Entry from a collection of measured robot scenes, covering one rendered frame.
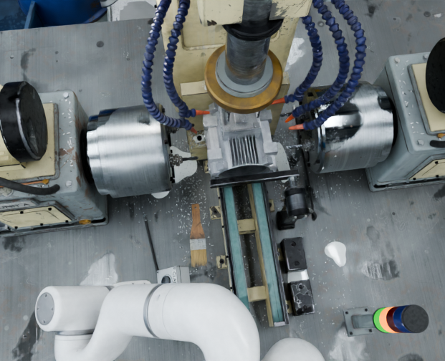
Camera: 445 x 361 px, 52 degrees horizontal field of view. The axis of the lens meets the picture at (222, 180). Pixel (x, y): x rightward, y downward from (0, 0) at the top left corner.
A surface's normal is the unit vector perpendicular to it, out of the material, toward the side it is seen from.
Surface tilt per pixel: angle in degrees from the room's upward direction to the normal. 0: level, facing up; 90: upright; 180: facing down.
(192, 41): 90
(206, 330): 35
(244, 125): 0
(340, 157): 62
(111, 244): 0
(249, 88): 0
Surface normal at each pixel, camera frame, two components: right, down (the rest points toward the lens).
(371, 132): 0.08, 0.24
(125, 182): 0.12, 0.69
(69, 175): 0.02, -0.31
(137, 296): -0.57, -0.62
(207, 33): 0.13, 0.94
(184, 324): -0.59, 0.11
